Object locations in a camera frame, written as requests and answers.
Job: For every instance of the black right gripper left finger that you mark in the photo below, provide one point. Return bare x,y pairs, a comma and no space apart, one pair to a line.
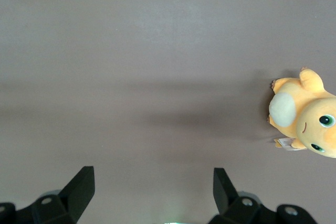
65,203

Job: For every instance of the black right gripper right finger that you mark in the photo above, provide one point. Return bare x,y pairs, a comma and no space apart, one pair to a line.
236,208

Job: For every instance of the orange plush toy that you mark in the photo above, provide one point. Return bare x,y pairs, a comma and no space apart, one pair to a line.
309,103

